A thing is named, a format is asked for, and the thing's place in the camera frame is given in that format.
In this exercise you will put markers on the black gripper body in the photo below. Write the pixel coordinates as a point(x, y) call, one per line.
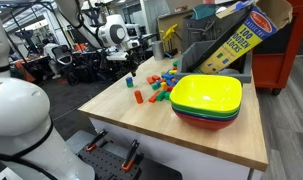
point(132, 58)

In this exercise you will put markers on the blue wooden cube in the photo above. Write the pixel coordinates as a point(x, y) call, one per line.
point(129, 79)

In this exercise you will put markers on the green wooden cube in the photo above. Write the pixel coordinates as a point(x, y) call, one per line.
point(155, 86)
point(130, 84)

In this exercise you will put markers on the dark robot base platform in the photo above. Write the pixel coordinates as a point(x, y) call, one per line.
point(157, 171)

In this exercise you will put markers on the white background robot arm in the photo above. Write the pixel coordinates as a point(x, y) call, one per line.
point(135, 30)

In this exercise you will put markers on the red wooden cylinder block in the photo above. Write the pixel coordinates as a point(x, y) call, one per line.
point(138, 97)

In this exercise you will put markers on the yellow wooden cube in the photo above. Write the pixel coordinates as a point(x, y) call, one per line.
point(163, 85)

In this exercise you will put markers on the long red wooden block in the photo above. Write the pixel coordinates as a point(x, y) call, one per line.
point(154, 96)

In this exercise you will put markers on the blue wooden block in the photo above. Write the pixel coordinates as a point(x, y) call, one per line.
point(167, 78)

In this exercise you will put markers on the long green wooden block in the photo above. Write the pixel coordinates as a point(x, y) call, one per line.
point(161, 95)

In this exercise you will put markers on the long yellow wooden block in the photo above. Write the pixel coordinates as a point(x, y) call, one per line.
point(172, 71)

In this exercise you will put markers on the blue clamp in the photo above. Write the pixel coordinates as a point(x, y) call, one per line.
point(171, 53)

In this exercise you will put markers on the brown cardboard box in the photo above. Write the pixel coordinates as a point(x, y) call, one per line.
point(164, 18)

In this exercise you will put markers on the grey plastic bin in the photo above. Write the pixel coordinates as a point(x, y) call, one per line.
point(191, 56)

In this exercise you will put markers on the black office chair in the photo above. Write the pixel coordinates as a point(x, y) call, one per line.
point(62, 56)

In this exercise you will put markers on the yellow plastic bowl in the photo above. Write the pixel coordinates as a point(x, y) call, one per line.
point(206, 91)

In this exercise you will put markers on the grey fabric bin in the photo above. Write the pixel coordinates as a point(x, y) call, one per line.
point(204, 30)

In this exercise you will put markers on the black orange clamp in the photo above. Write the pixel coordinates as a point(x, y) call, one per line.
point(97, 140)
point(131, 155)

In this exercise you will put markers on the seated person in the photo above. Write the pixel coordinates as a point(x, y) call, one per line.
point(50, 50)

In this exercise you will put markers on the green plastic bowl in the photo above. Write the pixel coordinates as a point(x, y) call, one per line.
point(204, 113)

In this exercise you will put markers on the blue plastic bowl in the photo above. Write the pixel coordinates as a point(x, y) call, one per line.
point(204, 117)

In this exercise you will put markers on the teal bag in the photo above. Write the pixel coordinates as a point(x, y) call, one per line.
point(202, 11)

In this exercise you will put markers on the red plastic bowl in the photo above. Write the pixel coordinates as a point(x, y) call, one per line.
point(204, 124)

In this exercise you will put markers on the black pegboard plate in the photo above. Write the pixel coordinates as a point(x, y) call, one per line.
point(104, 163)

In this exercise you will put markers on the wooden blocks cardboard box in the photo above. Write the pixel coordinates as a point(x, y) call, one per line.
point(244, 36)

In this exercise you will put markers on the red tool cart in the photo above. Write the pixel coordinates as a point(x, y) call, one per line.
point(291, 50)

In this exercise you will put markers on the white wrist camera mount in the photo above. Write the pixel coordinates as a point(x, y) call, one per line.
point(117, 56)

